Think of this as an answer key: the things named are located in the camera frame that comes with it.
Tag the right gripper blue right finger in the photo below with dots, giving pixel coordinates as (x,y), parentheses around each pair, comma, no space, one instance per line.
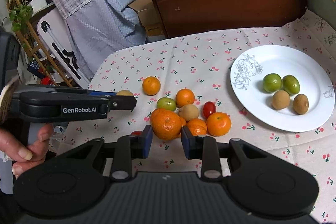
(205,149)

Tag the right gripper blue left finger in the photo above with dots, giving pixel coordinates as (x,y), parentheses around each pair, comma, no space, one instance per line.
(128,148)

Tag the red cherry tomato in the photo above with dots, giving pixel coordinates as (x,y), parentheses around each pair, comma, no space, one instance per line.
(136,133)
(209,108)

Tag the peeled-look orange mandarin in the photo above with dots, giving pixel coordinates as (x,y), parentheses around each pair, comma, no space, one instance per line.
(197,127)

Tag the large wrinkled mandarin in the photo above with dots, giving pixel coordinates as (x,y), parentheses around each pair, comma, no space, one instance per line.
(166,124)

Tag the small orange mandarin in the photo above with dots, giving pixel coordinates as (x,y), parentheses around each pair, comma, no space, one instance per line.
(184,97)

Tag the green plum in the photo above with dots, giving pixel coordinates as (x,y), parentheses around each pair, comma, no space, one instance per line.
(290,84)
(166,103)
(272,83)

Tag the brown longan fruit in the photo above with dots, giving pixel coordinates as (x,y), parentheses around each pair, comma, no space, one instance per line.
(280,100)

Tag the person's left hand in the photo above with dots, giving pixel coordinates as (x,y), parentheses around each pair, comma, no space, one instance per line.
(30,156)

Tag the cherry print tablecloth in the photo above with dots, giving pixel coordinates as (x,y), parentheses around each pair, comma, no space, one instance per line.
(202,63)

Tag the white folding board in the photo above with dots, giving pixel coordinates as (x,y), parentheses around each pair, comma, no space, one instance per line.
(52,31)

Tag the wooden plant shelf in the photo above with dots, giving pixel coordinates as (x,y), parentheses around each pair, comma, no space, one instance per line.
(38,53)

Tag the grey blue hanging cloth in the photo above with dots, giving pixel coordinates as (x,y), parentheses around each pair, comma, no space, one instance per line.
(100,28)

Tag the white plate with blue drawing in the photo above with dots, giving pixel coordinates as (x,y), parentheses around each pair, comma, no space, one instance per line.
(249,69)

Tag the brown cardboard box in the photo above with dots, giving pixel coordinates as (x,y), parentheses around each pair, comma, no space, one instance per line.
(148,17)

